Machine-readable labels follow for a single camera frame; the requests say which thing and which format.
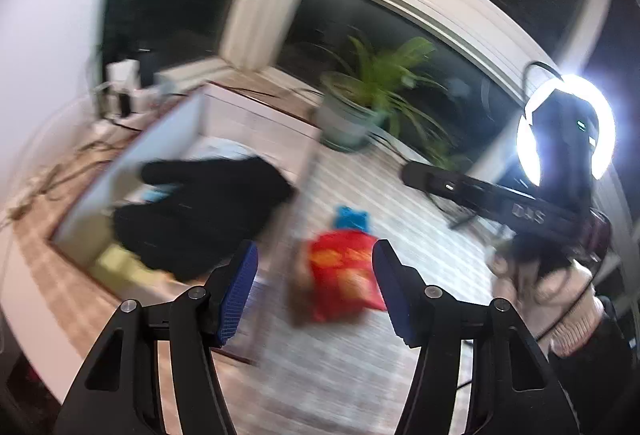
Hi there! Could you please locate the small blue cloth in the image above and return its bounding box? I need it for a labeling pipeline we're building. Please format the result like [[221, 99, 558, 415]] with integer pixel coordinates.
[[141, 184, 177, 204]]

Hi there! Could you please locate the potted spider plant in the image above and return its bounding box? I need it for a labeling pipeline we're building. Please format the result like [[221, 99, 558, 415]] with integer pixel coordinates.
[[317, 35, 461, 170]]

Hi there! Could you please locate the black power adapter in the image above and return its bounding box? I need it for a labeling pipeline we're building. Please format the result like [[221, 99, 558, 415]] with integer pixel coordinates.
[[139, 49, 163, 82]]

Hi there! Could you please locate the black power cable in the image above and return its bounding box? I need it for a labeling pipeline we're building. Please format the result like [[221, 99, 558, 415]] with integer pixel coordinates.
[[7, 135, 131, 228]]

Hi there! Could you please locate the blue soft item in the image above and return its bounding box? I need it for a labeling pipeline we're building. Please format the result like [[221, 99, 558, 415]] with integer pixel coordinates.
[[334, 206, 372, 232]]

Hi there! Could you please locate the red patterned bag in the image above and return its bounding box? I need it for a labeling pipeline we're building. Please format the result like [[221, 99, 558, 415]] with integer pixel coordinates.
[[305, 231, 389, 324]]

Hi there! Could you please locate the white framed window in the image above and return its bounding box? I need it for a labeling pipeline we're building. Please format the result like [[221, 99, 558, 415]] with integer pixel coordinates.
[[100, 0, 531, 176]]

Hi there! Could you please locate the ring light on black stand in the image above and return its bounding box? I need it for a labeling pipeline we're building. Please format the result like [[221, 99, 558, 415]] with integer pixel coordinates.
[[447, 74, 617, 243]]

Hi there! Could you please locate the white cloth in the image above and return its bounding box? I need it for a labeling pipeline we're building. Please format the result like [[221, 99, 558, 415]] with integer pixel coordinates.
[[200, 139, 249, 162]]

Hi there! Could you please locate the white power strip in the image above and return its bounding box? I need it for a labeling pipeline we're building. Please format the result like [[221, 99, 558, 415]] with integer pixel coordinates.
[[100, 85, 167, 120]]

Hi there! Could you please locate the white wall charger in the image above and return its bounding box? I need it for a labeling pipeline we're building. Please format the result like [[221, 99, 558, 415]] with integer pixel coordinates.
[[107, 60, 140, 88]]

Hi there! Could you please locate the black cloth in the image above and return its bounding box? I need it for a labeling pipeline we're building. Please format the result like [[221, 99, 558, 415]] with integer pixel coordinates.
[[111, 155, 296, 282]]

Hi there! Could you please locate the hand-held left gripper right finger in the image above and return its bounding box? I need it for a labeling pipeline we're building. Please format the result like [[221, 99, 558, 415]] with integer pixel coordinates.
[[372, 239, 581, 435]]

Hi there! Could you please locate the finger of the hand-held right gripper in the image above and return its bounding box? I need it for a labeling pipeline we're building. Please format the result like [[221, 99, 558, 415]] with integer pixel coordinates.
[[400, 161, 506, 212]]

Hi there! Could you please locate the person's right forearm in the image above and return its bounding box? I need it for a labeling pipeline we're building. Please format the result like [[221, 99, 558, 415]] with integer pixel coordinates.
[[491, 251, 610, 358]]

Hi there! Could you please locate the dark clothing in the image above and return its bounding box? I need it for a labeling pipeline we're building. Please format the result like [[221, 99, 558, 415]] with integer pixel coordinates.
[[547, 300, 640, 435]]

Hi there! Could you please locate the white cardboard box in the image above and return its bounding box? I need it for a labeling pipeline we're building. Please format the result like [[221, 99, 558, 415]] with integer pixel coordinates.
[[47, 82, 325, 366]]

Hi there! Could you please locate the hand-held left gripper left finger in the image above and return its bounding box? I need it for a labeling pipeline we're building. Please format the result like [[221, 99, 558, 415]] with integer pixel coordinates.
[[52, 239, 260, 435]]

